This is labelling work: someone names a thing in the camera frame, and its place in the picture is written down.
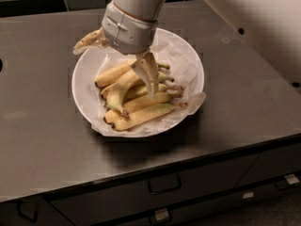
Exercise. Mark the dark upper drawer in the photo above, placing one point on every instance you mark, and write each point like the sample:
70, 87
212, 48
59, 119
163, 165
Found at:
123, 201

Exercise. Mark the dark drawer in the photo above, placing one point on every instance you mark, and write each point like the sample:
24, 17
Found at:
244, 196
273, 163
123, 201

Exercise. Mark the curved top yellow banana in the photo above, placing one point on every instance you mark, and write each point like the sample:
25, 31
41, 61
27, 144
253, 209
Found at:
116, 94

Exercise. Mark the front yellow banana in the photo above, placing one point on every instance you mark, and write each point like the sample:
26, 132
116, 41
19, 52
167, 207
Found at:
146, 114

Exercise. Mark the white paper liner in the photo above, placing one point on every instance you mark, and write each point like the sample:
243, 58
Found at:
186, 69

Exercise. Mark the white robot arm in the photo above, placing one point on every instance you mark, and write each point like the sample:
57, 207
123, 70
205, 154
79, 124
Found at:
271, 27

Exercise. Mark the rearmost yellow banana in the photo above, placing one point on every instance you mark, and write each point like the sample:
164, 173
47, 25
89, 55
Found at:
110, 76

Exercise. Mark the dark lower drawer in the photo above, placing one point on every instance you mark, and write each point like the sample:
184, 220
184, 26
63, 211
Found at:
244, 196

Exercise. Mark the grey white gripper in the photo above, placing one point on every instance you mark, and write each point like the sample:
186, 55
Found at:
128, 32

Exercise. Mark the white bowl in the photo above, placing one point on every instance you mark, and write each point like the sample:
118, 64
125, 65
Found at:
91, 63

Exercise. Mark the dark right drawer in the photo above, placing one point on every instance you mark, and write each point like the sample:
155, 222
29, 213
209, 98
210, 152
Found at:
273, 163

